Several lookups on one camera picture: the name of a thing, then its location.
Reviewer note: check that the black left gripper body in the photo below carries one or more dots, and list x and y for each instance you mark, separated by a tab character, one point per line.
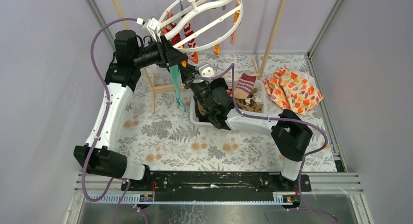
163	50

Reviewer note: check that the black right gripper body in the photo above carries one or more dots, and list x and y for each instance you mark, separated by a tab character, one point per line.
200	91

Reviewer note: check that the green and blue sock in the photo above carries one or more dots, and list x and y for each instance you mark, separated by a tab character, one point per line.
176	80

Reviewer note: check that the maroon purple striped tan sock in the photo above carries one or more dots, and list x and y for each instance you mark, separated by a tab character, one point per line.
244	86

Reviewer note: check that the white round clip hanger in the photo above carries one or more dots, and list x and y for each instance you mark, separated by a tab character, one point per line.
202	24

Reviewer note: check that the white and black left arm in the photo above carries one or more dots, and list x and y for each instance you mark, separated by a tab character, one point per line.
98	156

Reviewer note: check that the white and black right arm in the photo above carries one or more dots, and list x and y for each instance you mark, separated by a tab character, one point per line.
290	134

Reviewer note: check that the white plastic laundry basket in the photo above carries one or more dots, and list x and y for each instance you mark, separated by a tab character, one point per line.
235	119

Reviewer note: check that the floral table mat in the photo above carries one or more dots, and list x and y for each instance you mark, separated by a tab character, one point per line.
168	140

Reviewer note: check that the orange floral cloth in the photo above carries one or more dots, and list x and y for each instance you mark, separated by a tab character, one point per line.
295	91

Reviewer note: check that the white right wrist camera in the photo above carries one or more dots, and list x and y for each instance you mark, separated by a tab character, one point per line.
205	70

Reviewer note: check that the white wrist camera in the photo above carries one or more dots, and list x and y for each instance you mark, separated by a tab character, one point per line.
149	26
205	70

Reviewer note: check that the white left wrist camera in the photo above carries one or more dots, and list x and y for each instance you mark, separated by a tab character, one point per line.
149	26

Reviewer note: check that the wooden drying rack frame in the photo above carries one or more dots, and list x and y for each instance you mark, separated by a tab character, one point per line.
259	70

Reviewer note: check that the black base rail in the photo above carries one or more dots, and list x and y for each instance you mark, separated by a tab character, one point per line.
207	186

